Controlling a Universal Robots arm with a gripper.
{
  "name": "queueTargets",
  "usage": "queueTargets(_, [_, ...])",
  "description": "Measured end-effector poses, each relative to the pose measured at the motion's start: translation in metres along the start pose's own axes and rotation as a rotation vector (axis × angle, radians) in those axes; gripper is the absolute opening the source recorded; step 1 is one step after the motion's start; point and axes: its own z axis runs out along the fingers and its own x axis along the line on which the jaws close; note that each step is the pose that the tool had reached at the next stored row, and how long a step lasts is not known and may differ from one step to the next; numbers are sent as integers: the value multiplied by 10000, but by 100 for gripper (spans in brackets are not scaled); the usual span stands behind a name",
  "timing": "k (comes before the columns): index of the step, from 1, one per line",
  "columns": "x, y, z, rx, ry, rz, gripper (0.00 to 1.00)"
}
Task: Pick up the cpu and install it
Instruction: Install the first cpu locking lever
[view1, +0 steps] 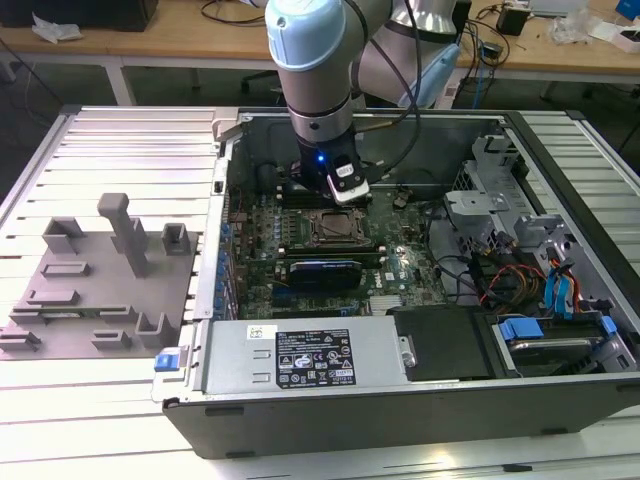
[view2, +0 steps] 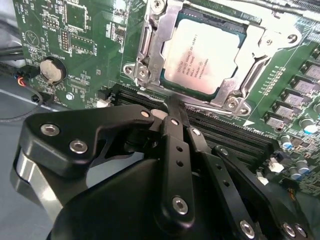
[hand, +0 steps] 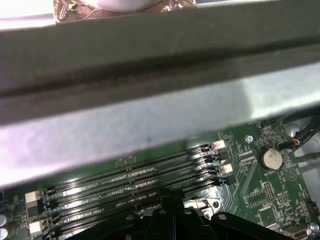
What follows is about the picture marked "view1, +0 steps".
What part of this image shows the metal socket cover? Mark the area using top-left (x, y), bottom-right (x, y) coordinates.
top-left (310, 208), bottom-right (369, 246)

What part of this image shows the silver CPU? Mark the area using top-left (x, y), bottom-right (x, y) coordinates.
top-left (322, 214), bottom-right (355, 237)

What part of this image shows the black graphics card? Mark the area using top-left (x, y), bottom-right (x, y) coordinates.
top-left (285, 257), bottom-right (365, 292)

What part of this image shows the green motherboard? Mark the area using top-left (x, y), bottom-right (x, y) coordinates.
top-left (227, 187), bottom-right (446, 321)

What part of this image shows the silver chipset heatsink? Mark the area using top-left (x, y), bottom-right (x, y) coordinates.
top-left (368, 294), bottom-right (402, 317)

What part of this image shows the grey metal drive cage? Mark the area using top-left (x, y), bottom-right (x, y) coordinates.
top-left (442, 132), bottom-right (581, 261)

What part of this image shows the wooden desk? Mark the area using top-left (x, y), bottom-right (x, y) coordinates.
top-left (0, 0), bottom-right (640, 106)

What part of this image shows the grey power supply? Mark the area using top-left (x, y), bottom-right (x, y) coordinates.
top-left (202, 319), bottom-right (412, 394)

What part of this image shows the black plastic bay cover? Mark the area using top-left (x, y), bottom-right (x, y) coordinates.
top-left (387, 305), bottom-right (495, 382)

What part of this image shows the grey parts rack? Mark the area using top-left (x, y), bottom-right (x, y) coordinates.
top-left (0, 192), bottom-right (202, 362)

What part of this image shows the blue case latch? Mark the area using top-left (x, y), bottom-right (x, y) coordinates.
top-left (153, 351), bottom-right (181, 374)

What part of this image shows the small black box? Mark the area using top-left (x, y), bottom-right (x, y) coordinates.
top-left (496, 5), bottom-right (530, 37)

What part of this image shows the hard disk in blue carrier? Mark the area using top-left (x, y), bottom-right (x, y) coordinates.
top-left (492, 313), bottom-right (617, 377)

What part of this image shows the open black PC case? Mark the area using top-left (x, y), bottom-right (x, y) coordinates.
top-left (149, 107), bottom-right (640, 461)

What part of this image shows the wide black computer box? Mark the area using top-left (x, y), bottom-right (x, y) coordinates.
top-left (0, 0), bottom-right (159, 31)

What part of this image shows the green RAM stick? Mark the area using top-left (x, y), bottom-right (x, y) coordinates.
top-left (34, 307), bottom-right (104, 320)

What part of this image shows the clear plastic bag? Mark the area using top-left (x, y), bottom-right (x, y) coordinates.
top-left (546, 7), bottom-right (601, 47)

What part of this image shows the crumpled white plastic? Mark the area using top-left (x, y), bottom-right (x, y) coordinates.
top-left (31, 12), bottom-right (84, 44)

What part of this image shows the white box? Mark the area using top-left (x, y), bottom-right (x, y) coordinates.
top-left (615, 27), bottom-right (640, 54)

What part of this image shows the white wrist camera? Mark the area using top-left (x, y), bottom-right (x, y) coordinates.
top-left (326, 153), bottom-right (373, 205)

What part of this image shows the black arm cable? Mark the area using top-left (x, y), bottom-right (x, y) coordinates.
top-left (344, 0), bottom-right (424, 184)

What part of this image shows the black wire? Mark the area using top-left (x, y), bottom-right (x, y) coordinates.
top-left (428, 251), bottom-right (482, 304)

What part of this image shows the orange yellow wire bundle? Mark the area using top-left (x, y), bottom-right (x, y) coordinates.
top-left (481, 263), bottom-right (547, 304)

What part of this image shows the blue wire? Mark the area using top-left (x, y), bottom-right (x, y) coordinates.
top-left (543, 266), bottom-right (565, 319)
top-left (556, 273), bottom-right (577, 319)

